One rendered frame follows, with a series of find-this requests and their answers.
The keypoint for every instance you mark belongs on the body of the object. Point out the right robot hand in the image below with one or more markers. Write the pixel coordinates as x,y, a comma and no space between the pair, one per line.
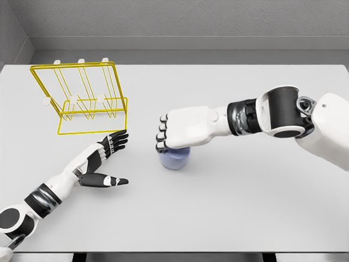
188,128

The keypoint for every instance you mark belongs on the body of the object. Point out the light blue cup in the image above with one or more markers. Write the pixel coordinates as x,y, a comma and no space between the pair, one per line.
175,158

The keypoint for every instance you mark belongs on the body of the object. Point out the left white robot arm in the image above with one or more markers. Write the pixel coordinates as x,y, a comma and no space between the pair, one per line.
30,207

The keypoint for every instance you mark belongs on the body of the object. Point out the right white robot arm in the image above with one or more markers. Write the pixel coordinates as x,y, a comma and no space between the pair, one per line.
283,120

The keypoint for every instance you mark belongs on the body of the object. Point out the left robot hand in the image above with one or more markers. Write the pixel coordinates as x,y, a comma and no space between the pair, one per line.
90,158

